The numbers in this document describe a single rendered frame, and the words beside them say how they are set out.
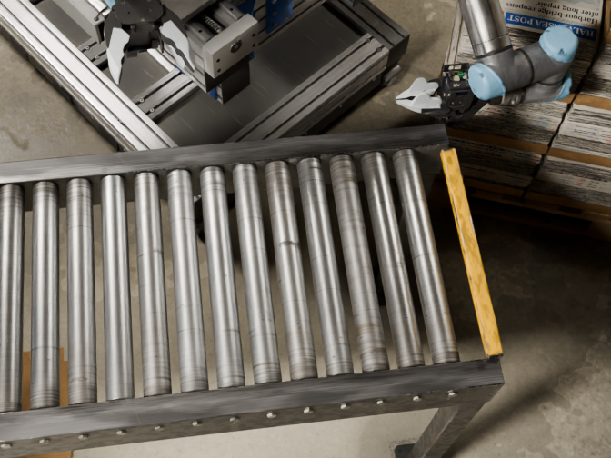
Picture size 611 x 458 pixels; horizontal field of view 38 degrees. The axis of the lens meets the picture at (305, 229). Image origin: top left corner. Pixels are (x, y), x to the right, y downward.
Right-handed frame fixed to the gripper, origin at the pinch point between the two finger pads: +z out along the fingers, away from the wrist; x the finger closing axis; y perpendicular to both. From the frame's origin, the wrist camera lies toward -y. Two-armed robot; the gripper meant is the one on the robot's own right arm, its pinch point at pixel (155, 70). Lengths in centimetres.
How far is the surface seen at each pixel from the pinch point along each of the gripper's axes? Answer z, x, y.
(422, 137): -1, -56, 36
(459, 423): 50, -52, 64
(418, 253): 22, -46, 38
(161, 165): -10.2, -4.5, 43.4
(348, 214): 11, -36, 39
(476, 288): 33, -52, 35
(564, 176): -7, -114, 80
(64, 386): 0, 22, 127
